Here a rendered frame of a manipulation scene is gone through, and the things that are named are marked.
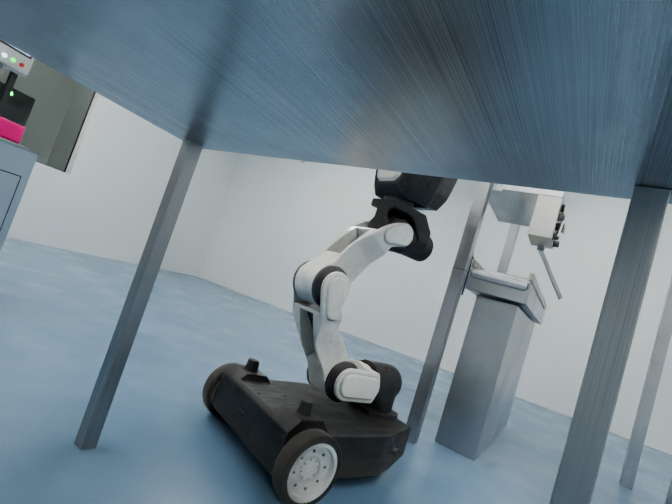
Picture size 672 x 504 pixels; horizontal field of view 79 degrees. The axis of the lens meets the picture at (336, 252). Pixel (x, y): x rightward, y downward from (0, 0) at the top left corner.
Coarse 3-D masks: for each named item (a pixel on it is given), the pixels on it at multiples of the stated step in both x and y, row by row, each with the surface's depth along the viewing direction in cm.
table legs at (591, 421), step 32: (192, 160) 111; (640, 192) 54; (160, 224) 108; (640, 224) 53; (160, 256) 109; (640, 256) 53; (608, 288) 54; (640, 288) 52; (128, 320) 106; (608, 320) 53; (128, 352) 108; (608, 352) 52; (96, 384) 106; (608, 384) 51; (96, 416) 104; (576, 416) 52; (608, 416) 50; (576, 448) 51; (576, 480) 51
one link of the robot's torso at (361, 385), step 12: (348, 372) 138; (360, 372) 142; (372, 372) 146; (336, 384) 136; (348, 384) 138; (360, 384) 141; (372, 384) 145; (336, 396) 137; (348, 396) 139; (360, 396) 142; (372, 396) 146
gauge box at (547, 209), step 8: (544, 200) 192; (552, 200) 190; (560, 200) 188; (536, 208) 193; (544, 208) 191; (552, 208) 189; (560, 208) 190; (536, 216) 192; (544, 216) 190; (552, 216) 189; (536, 224) 191; (544, 224) 189; (552, 224) 188; (528, 232) 192; (536, 232) 190; (544, 232) 189; (552, 232) 187; (536, 240) 198; (544, 240) 194; (552, 240) 193; (552, 248) 204
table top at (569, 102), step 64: (0, 0) 61; (64, 0) 55; (128, 0) 49; (192, 0) 45; (256, 0) 42; (320, 0) 38; (384, 0) 36; (448, 0) 34; (512, 0) 31; (576, 0) 30; (640, 0) 28; (64, 64) 81; (128, 64) 70; (192, 64) 62; (256, 64) 55; (320, 64) 50; (384, 64) 46; (448, 64) 42; (512, 64) 39; (576, 64) 36; (640, 64) 34; (192, 128) 98; (256, 128) 82; (320, 128) 71; (384, 128) 62; (448, 128) 56; (512, 128) 50; (576, 128) 46; (640, 128) 42; (576, 192) 63
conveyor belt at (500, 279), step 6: (474, 270) 202; (480, 270) 201; (474, 276) 202; (480, 276) 200; (486, 276) 198; (492, 276) 197; (498, 276) 196; (504, 276) 195; (492, 282) 198; (498, 282) 196; (504, 282) 194; (510, 282) 192; (516, 282) 191; (522, 282) 190; (528, 282) 192; (516, 288) 192; (522, 288) 190
